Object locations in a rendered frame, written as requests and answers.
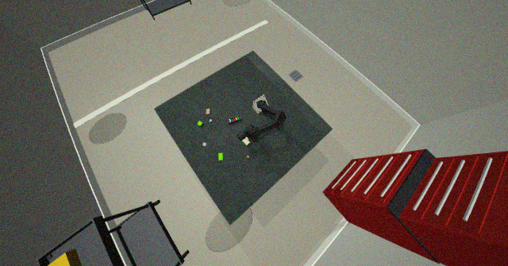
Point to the beige shallow tray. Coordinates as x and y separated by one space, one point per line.
246 141

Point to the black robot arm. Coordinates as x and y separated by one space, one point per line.
252 132

